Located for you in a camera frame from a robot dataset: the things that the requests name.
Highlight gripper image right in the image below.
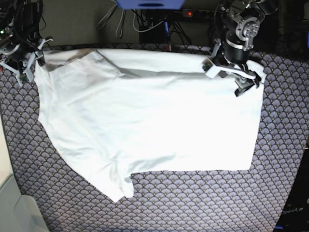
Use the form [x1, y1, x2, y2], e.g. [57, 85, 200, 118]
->
[202, 39, 262, 97]

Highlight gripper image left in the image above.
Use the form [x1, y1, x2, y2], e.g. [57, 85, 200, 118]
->
[0, 36, 53, 86]

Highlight white T-shirt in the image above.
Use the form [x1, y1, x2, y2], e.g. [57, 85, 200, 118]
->
[34, 49, 264, 202]

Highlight black power strip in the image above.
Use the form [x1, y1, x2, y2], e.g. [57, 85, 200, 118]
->
[182, 9, 214, 19]

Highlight black box behind table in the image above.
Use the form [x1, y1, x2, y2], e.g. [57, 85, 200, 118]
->
[138, 17, 169, 44]

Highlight blue box overhead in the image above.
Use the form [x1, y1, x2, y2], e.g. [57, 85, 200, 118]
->
[117, 0, 185, 10]

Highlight patterned purple table cloth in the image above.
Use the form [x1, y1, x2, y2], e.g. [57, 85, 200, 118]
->
[0, 53, 309, 232]

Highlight black case OpenArm label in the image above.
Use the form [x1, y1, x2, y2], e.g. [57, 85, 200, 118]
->
[274, 149, 309, 232]

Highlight grey cable bundle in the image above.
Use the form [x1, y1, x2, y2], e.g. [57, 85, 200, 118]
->
[96, 0, 127, 39]

